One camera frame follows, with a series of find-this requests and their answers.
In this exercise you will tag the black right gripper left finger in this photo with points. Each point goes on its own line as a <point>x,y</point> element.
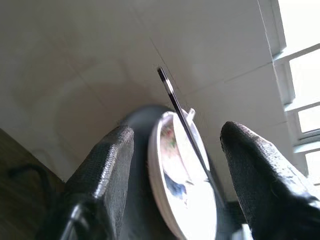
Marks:
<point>100,180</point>

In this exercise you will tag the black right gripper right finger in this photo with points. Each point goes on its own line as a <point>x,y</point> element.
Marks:
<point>270,190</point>

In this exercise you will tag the small round flowered plate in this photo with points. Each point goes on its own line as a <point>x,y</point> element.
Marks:
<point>190,215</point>

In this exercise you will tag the white window security grille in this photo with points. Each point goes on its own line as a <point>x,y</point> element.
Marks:
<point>285,82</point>

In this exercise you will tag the white ceramic spoon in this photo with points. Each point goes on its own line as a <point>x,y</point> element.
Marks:
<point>191,112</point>

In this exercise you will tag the black chopstick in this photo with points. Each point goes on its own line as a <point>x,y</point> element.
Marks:
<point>168,87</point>

